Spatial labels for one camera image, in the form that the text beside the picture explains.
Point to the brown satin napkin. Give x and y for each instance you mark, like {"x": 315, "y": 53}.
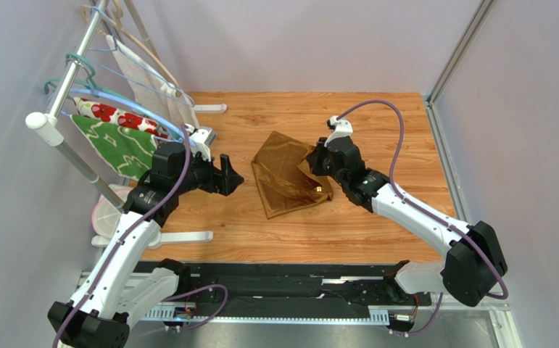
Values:
{"x": 283, "y": 178}

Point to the wooden hanger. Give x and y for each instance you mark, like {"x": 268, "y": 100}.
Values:
{"x": 144, "y": 43}

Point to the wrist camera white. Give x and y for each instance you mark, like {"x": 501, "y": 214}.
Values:
{"x": 339, "y": 128}
{"x": 201, "y": 140}

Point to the aluminium corner frame post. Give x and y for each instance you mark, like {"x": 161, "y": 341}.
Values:
{"x": 467, "y": 37}

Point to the thin blue wire hanger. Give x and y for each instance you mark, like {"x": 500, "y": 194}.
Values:
{"x": 134, "y": 69}

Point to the light blue plastic hanger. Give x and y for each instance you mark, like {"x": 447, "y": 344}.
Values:
{"x": 176, "y": 133}

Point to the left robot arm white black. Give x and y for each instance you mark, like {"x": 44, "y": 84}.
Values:
{"x": 101, "y": 313}

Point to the white metal clothes rack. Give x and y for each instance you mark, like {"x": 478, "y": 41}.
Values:
{"x": 80, "y": 74}

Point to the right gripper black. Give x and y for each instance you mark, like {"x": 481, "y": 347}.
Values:
{"x": 320, "y": 162}

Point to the red floral white cloth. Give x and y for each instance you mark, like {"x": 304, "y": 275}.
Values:
{"x": 113, "y": 115}

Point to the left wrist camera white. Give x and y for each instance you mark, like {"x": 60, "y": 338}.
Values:
{"x": 201, "y": 140}

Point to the beige grey hanging cloth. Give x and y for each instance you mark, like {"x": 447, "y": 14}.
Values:
{"x": 175, "y": 113}

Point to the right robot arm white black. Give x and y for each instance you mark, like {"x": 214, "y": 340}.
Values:
{"x": 473, "y": 258}

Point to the green white patterned towel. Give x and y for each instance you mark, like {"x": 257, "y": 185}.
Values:
{"x": 127, "y": 151}

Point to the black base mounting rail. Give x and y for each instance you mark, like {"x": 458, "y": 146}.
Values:
{"x": 291, "y": 293}

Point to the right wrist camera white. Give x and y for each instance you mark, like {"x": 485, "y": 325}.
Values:
{"x": 339, "y": 128}

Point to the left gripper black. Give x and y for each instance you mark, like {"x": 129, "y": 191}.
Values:
{"x": 218, "y": 181}

